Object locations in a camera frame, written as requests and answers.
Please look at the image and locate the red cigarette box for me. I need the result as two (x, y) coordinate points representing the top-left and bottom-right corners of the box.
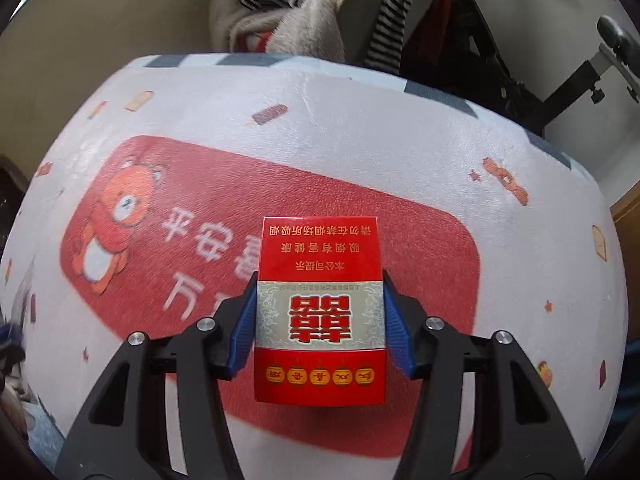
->
(253, 215), (389, 406)

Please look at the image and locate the black exercise bike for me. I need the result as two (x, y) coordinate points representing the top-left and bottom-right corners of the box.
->
(400, 0), (640, 137)

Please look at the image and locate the cream fleece garment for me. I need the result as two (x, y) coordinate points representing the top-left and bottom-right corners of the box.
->
(208, 0), (401, 67)

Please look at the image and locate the printed fleece blanket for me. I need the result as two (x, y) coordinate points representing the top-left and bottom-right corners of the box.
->
(0, 52), (629, 480)

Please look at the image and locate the wooden board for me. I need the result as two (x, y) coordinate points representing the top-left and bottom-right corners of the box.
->
(610, 194), (640, 263)

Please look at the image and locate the dark red garment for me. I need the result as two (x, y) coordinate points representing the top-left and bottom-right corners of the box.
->
(425, 0), (457, 32)

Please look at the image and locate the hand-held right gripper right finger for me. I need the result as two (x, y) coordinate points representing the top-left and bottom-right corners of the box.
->
(383, 270), (586, 480)

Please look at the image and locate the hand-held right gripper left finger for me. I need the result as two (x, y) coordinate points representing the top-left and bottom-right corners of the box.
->
(55, 275), (258, 480)

